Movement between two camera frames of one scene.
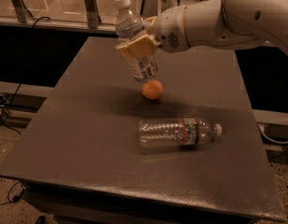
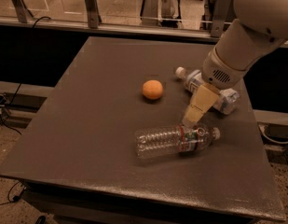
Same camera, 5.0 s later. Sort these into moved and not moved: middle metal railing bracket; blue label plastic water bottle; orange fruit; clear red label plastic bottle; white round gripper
Moved: blue label plastic water bottle; white round gripper; clear red label plastic bottle
Not moved: orange fruit; middle metal railing bracket
